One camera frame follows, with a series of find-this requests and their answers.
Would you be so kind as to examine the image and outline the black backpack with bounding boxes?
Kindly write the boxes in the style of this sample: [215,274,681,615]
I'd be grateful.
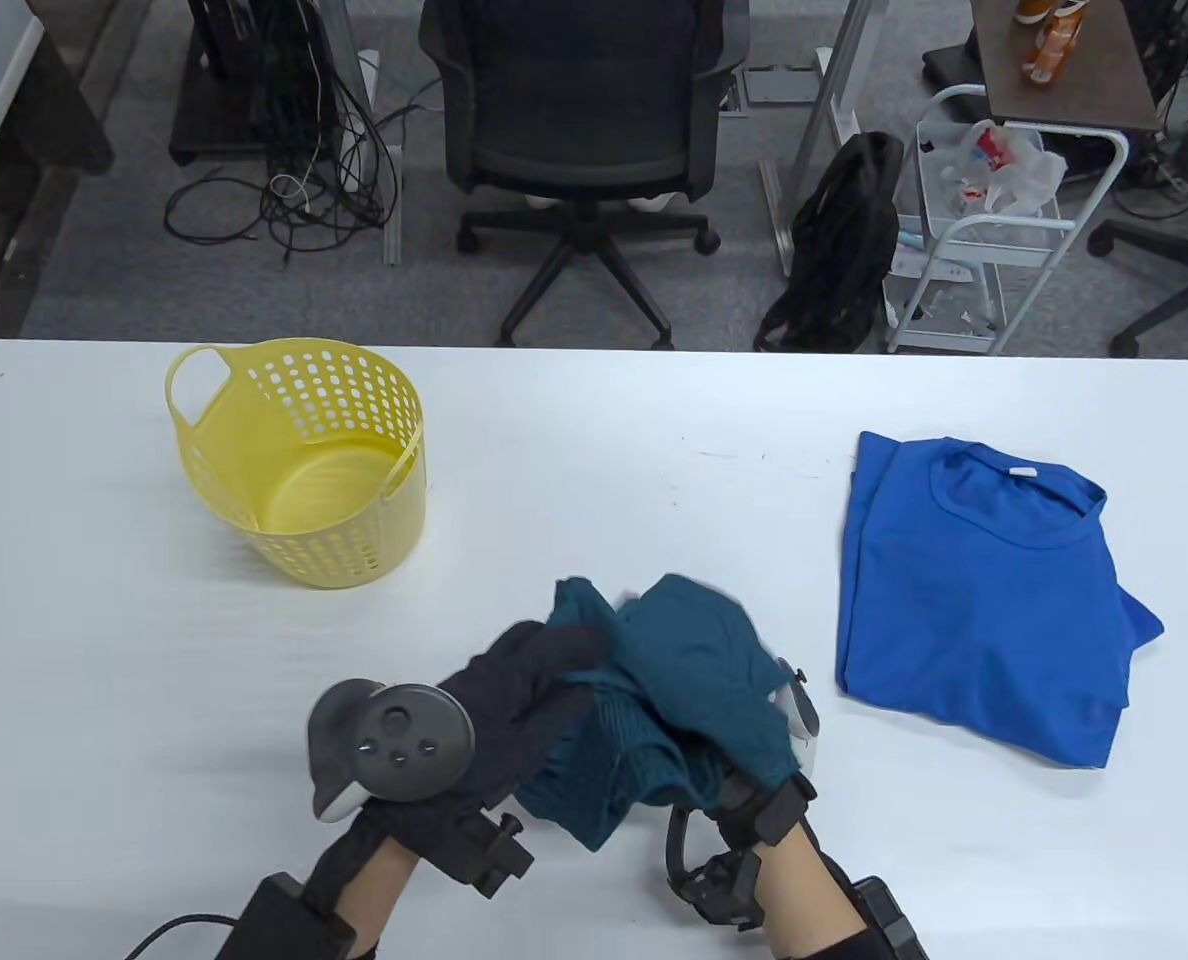
[754,130,905,353]

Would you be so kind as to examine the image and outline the person's right hand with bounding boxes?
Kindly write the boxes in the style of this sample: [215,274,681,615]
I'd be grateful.
[674,760,817,851]

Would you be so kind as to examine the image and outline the person's left forearm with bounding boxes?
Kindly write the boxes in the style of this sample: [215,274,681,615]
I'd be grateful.
[339,835,420,946]

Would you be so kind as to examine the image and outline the black device with arm strap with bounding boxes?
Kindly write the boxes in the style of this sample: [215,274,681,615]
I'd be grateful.
[784,878,930,960]

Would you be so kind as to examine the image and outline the black flat stand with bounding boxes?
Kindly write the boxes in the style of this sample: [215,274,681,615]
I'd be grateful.
[922,45,985,86]

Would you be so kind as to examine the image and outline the grey floor plate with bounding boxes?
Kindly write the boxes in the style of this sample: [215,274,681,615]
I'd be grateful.
[744,65,820,106]

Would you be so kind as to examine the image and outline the white metal desk leg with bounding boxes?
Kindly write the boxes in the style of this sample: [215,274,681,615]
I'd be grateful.
[759,0,890,279]

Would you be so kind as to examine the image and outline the black office chair base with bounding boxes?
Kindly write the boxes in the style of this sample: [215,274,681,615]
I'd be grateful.
[1089,100,1188,359]

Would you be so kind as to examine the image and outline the tangle of black cables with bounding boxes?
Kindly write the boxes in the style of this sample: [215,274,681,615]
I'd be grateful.
[1119,0,1188,191]
[164,0,405,271]

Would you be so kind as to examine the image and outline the blue towel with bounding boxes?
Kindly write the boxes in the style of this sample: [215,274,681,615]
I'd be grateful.
[1119,585,1165,661]

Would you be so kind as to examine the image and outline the person's left hand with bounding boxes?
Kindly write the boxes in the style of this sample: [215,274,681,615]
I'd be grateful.
[364,620,610,851]

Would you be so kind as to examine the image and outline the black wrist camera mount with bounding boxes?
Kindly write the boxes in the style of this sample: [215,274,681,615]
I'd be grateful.
[666,805,765,931]
[424,810,535,898]

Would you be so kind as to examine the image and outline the grey handheld controller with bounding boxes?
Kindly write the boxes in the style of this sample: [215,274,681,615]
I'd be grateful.
[307,680,475,823]
[774,660,821,773]

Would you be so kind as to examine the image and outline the black computer tower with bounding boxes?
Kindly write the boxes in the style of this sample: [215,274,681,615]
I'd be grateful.
[189,0,340,161]

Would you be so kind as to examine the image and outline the yellow plastic laundry basket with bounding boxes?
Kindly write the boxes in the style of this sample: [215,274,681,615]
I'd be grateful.
[164,338,425,591]

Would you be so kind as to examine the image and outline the person's right forearm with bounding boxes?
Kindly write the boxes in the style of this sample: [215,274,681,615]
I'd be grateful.
[754,830,865,960]

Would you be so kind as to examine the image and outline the grey metal desk leg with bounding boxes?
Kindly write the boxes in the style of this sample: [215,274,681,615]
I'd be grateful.
[339,0,405,266]

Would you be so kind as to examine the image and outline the black cable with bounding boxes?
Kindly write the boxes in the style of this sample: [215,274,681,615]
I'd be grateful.
[124,915,240,960]

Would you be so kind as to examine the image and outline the white plastic bag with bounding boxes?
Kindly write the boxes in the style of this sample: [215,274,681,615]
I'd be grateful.
[919,118,1068,221]

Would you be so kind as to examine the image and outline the white rolling cart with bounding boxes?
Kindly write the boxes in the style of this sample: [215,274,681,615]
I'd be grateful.
[884,85,1130,356]

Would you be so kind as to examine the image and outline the black mesh office chair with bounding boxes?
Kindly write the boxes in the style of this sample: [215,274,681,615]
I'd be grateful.
[419,0,750,351]

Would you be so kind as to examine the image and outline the dark teal clothes garment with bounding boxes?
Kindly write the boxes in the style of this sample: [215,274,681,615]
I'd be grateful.
[516,573,795,853]

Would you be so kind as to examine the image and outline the white desk with dark side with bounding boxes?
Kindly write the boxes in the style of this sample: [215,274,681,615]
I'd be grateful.
[0,0,115,336]

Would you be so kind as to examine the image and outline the brown wooden side table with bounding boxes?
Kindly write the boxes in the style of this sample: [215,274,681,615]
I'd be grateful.
[969,0,1160,133]

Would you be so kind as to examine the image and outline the black box with arm strap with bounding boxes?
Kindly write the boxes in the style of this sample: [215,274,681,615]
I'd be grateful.
[224,873,357,960]

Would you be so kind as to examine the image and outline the blue shirt clothes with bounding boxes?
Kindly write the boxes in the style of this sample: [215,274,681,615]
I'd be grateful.
[836,432,1135,769]

